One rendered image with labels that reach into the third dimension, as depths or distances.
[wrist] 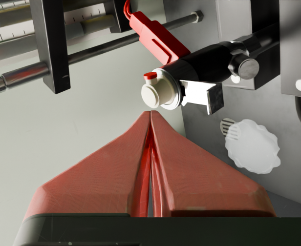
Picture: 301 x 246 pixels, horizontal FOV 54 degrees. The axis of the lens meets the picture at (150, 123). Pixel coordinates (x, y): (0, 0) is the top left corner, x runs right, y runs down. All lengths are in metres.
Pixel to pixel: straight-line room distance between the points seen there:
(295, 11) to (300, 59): 0.04
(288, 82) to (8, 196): 0.39
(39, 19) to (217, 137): 0.39
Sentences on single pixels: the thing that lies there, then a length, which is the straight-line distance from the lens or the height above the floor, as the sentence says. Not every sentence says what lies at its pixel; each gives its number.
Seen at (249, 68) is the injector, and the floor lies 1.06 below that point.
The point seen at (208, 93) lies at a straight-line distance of 0.16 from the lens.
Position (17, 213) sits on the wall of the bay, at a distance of 0.49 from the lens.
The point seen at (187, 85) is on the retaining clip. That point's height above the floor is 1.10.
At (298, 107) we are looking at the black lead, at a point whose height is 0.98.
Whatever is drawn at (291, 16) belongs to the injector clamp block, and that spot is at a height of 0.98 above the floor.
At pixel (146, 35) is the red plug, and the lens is 0.22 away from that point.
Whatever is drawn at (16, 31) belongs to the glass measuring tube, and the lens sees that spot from 0.42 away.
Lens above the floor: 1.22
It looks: 32 degrees down
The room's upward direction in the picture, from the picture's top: 119 degrees counter-clockwise
